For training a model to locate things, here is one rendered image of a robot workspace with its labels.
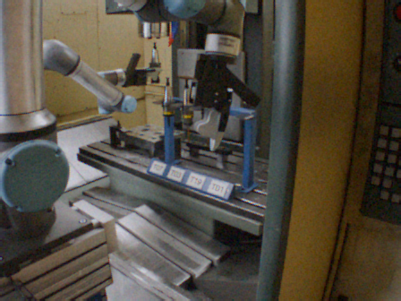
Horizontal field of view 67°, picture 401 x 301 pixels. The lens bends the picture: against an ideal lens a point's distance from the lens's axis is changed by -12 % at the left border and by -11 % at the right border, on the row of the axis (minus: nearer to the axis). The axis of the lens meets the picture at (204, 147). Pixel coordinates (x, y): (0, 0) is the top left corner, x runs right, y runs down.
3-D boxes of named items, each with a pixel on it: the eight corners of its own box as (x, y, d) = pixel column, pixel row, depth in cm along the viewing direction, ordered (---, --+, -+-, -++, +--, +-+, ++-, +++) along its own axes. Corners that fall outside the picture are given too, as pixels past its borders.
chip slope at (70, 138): (62, 209, 177) (54, 165, 169) (17, 176, 217) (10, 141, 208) (171, 163, 243) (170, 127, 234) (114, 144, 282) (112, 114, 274)
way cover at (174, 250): (180, 308, 112) (178, 275, 107) (53, 220, 165) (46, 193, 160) (230, 268, 134) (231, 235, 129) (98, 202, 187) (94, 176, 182)
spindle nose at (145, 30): (176, 37, 165) (176, 12, 161) (156, 37, 152) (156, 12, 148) (152, 37, 173) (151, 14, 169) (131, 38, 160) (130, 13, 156)
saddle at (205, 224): (214, 256, 142) (214, 216, 135) (112, 205, 183) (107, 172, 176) (270, 210, 178) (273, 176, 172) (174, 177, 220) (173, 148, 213)
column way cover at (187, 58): (239, 141, 199) (241, 52, 182) (178, 128, 227) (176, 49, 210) (243, 140, 202) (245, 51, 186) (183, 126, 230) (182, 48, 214)
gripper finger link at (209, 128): (191, 148, 77) (198, 107, 76) (217, 150, 79) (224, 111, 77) (194, 150, 74) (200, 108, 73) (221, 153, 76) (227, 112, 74)
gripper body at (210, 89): (187, 105, 79) (195, 54, 77) (223, 110, 81) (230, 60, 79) (193, 107, 72) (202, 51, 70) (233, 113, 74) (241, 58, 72)
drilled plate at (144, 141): (154, 151, 172) (154, 141, 170) (119, 140, 189) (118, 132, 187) (184, 140, 189) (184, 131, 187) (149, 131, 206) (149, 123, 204)
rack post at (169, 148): (166, 167, 161) (165, 106, 152) (158, 165, 165) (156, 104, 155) (181, 162, 169) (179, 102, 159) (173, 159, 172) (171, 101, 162)
